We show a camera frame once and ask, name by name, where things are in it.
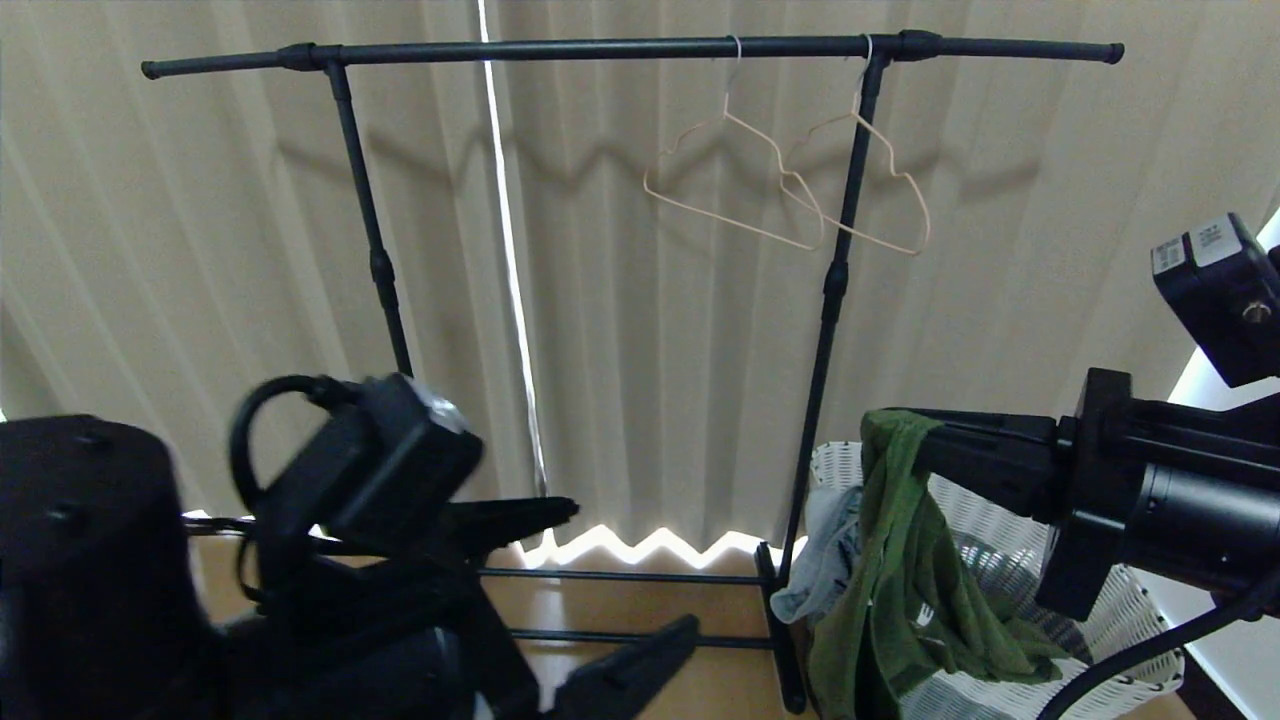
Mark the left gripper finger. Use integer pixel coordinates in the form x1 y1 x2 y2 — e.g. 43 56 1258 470
545 615 701 720
440 497 581 563

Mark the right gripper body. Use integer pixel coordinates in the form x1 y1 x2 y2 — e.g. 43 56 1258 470
1035 368 1280 621

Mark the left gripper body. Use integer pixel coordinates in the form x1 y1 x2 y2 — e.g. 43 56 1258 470
225 553 546 720

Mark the green sleeveless shirt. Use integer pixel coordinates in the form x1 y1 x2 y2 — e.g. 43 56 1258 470
805 410 1076 720

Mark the pink clothes hanger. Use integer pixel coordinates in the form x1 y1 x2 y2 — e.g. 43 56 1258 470
780 35 932 257
643 35 827 252

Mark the white laundry basket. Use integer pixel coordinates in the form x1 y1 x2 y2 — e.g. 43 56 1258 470
808 440 1186 720

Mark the black clothes rack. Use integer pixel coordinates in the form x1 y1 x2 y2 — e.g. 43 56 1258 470
140 30 1126 716

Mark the beige curtain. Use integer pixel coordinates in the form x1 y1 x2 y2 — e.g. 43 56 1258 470
0 0 1280 566

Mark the pale grey garment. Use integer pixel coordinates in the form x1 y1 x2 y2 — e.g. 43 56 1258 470
770 485 866 626

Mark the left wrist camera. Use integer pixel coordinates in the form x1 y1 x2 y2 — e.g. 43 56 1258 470
262 373 487 557

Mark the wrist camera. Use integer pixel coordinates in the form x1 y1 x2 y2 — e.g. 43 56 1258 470
1150 213 1280 389
262 373 487 557

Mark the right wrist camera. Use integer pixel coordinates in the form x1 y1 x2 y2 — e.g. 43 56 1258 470
1150 213 1280 389

